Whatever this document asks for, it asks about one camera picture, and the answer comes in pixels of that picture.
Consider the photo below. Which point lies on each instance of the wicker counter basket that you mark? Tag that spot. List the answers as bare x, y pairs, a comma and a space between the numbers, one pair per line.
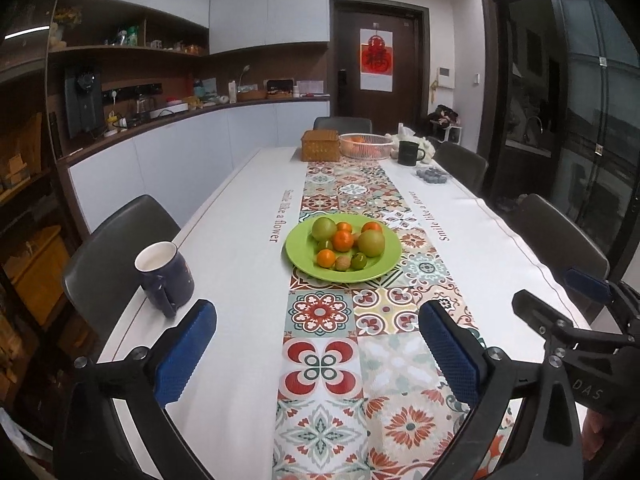
252, 95

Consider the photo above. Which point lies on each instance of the small orange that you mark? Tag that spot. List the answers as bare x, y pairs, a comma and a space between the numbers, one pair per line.
344, 226
326, 258

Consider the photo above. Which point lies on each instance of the navy blue mug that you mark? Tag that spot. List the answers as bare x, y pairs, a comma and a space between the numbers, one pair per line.
167, 280

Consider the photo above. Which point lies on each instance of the glass kettle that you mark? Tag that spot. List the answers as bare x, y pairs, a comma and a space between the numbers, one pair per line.
142, 106

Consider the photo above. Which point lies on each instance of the large orange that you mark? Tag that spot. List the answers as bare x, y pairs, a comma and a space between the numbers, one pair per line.
372, 227
343, 240

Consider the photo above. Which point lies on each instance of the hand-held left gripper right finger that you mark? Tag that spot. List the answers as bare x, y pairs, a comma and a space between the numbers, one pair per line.
450, 355

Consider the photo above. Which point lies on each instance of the white fruit basket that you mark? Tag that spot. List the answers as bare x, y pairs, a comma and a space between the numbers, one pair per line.
365, 149

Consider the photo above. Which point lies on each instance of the white carton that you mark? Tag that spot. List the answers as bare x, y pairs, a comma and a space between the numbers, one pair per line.
231, 92

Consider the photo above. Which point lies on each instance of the dark grey chair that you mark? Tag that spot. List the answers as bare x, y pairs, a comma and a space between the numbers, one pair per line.
115, 255
462, 162
342, 123
560, 240

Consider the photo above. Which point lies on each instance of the white upper cabinets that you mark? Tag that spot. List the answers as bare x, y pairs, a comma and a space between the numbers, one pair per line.
200, 0

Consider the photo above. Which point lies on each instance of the door lock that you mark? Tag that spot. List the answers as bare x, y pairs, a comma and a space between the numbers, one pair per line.
342, 80

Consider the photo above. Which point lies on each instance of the white floral patterned tablecloth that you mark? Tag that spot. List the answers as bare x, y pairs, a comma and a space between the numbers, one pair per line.
240, 270

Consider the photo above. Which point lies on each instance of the metal faucet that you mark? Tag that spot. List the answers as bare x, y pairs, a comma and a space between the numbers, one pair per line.
535, 125

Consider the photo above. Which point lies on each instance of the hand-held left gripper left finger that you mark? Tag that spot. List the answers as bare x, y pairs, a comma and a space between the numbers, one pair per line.
185, 355

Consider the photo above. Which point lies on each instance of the small green fruit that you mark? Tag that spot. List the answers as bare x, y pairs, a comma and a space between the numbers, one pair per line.
325, 245
358, 261

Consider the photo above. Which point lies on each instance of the red and white wall calendar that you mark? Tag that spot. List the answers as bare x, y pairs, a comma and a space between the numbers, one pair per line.
376, 60

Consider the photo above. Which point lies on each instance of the white crumpled cloth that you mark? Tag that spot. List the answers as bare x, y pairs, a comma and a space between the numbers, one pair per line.
402, 135

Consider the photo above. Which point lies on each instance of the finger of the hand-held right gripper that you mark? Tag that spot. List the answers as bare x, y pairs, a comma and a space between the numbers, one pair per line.
540, 317
587, 282

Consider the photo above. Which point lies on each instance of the white stool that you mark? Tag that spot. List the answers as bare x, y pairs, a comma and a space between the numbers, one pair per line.
454, 135

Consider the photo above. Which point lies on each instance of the black bag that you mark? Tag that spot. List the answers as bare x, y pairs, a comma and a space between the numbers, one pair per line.
443, 115

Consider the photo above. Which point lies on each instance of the white lower cabinets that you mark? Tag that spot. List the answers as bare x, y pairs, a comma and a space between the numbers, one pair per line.
200, 150

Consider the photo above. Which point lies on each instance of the black box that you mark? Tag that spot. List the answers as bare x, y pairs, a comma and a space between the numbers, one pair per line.
278, 87

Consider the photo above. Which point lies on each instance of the dark green mug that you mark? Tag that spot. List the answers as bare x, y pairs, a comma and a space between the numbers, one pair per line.
409, 154

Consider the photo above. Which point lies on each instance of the green plate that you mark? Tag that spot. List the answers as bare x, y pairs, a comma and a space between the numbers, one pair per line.
302, 255

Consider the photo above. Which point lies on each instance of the black water dispenser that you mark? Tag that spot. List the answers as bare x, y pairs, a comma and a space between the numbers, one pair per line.
82, 102

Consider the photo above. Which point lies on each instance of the cardboard boxes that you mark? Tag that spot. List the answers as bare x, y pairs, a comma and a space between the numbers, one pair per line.
22, 160

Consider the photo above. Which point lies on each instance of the white intercom panel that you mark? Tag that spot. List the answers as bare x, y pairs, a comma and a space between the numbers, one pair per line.
442, 78

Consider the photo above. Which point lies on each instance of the yellow flower bouquet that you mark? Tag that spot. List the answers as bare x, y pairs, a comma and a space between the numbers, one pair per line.
67, 15

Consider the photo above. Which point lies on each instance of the dark wooden door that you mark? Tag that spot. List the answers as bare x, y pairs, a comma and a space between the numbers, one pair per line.
380, 105

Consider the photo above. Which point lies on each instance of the person's right hand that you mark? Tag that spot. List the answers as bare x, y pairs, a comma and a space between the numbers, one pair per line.
596, 432

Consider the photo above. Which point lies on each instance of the large green apple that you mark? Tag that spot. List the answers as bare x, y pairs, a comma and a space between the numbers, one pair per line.
371, 242
324, 228

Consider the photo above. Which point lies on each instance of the woven brown basket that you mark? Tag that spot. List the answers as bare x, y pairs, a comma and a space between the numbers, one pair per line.
320, 146

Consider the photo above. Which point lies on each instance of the glass sliding door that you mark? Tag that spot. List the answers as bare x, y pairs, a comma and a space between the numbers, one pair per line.
595, 120

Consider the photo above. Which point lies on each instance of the white cabinets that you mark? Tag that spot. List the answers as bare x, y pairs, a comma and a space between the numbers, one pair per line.
200, 0
200, 150

